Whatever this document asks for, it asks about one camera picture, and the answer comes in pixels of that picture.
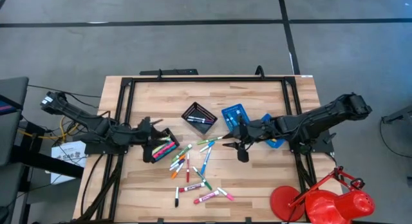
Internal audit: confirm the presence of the yellow cable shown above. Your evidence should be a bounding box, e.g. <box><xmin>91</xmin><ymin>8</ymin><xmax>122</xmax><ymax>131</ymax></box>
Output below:
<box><xmin>17</xmin><ymin>116</ymin><xmax>80</xmax><ymax>141</ymax></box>

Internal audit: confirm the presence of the thin orange marker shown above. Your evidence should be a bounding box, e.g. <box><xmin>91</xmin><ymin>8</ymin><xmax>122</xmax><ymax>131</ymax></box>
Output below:
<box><xmin>169</xmin><ymin>154</ymin><xmax>187</xmax><ymax>169</ymax></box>
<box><xmin>171</xmin><ymin>162</ymin><xmax>185</xmax><ymax>180</ymax></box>

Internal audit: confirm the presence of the thin dark green marker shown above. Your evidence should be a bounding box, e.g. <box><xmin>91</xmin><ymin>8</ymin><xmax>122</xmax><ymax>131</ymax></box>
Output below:
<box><xmin>192</xmin><ymin>166</ymin><xmax>213</xmax><ymax>191</ymax></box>

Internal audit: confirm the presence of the thin navy marker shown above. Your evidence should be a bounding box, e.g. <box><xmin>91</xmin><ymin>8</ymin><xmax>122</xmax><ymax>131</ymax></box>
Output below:
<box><xmin>187</xmin><ymin>118</ymin><xmax>215</xmax><ymax>126</ymax></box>

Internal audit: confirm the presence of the thick red Expo marker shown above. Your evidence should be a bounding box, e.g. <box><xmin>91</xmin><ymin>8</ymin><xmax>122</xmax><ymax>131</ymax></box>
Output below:
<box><xmin>178</xmin><ymin>182</ymin><xmax>206</xmax><ymax>194</ymax></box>

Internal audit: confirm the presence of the pink highlighter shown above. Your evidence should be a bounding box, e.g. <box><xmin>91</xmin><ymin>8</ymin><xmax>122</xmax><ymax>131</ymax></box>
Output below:
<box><xmin>153</xmin><ymin>142</ymin><xmax>176</xmax><ymax>160</ymax></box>

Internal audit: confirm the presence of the black plastic mesh basket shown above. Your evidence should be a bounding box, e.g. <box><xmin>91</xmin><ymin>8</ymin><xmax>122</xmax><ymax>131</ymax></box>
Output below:
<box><xmin>181</xmin><ymin>101</ymin><xmax>219</xmax><ymax>135</ymax></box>
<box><xmin>149</xmin><ymin>127</ymin><xmax>180</xmax><ymax>164</ymax></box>

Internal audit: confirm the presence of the thick pink Expo marker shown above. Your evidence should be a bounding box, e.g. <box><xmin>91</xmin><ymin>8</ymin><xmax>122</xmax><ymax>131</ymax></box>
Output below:
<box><xmin>193</xmin><ymin>189</ymin><xmax>221</xmax><ymax>205</ymax></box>

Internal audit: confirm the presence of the white printed paper sheet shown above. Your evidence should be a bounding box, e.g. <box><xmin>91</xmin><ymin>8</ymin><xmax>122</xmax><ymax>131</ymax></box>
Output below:
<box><xmin>50</xmin><ymin>140</ymin><xmax>88</xmax><ymax>185</ymax></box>

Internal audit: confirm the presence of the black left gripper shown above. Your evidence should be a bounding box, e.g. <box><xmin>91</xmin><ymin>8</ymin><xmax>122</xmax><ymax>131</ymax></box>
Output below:
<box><xmin>128</xmin><ymin>117</ymin><xmax>171</xmax><ymax>164</ymax></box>

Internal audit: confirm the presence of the thin purple marker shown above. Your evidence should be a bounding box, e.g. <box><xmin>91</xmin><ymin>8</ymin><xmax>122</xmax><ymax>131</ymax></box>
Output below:
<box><xmin>169</xmin><ymin>158</ymin><xmax>186</xmax><ymax>172</ymax></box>

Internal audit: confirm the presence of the thin red marker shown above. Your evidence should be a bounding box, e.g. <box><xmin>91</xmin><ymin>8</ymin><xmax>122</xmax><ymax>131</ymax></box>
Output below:
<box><xmin>185</xmin><ymin>151</ymin><xmax>191</xmax><ymax>183</ymax></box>

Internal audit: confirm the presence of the red desk lamp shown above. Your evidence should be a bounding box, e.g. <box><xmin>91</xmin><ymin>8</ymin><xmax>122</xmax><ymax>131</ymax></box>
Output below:
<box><xmin>269</xmin><ymin>165</ymin><xmax>377</xmax><ymax>224</ymax></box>

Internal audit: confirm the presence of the thick green Expo marker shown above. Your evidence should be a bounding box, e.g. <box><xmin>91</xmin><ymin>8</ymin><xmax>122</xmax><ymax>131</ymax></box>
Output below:
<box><xmin>171</xmin><ymin>144</ymin><xmax>193</xmax><ymax>163</ymax></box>

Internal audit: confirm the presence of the thin light green marker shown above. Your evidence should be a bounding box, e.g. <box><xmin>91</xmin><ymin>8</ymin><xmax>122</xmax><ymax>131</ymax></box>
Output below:
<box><xmin>196</xmin><ymin>135</ymin><xmax>224</xmax><ymax>145</ymax></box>

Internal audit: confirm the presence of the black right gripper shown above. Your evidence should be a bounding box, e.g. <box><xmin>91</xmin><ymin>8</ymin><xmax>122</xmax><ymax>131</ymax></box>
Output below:
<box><xmin>221</xmin><ymin>118</ymin><xmax>277</xmax><ymax>163</ymax></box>

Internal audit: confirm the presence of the thick navy Expo marker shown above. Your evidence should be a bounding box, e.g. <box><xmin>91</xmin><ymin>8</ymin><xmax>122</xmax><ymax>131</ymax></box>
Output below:
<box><xmin>230</xmin><ymin>109</ymin><xmax>242</xmax><ymax>125</ymax></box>

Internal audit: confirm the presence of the thin blue marker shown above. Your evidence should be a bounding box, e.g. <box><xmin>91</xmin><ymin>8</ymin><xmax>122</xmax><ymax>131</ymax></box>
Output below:
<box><xmin>199</xmin><ymin>140</ymin><xmax>216</xmax><ymax>153</ymax></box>
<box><xmin>200</xmin><ymin>146</ymin><xmax>212</xmax><ymax>176</ymax></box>

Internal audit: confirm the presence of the blue plastic mesh basket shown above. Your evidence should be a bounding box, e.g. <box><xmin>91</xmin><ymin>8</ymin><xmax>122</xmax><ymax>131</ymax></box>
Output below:
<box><xmin>257</xmin><ymin>113</ymin><xmax>286</xmax><ymax>150</ymax></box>
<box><xmin>221</xmin><ymin>103</ymin><xmax>254</xmax><ymax>138</ymax></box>

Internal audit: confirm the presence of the yellow-green highlighter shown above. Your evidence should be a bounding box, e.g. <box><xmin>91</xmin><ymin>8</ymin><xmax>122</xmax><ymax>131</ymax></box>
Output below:
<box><xmin>151</xmin><ymin>137</ymin><xmax>171</xmax><ymax>154</ymax></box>

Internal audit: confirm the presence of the thin pink marker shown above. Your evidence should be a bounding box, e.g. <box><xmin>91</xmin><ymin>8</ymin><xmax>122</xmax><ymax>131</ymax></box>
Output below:
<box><xmin>216</xmin><ymin>187</ymin><xmax>236</xmax><ymax>201</ymax></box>

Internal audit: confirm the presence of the black power strip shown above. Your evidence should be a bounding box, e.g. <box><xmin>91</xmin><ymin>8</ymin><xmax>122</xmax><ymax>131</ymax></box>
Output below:
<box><xmin>139</xmin><ymin>68</ymin><xmax>200</xmax><ymax>76</ymax></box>

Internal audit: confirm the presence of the blue highlighter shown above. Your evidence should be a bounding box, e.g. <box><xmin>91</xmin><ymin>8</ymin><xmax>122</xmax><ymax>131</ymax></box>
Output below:
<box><xmin>157</xmin><ymin>145</ymin><xmax>178</xmax><ymax>163</ymax></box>

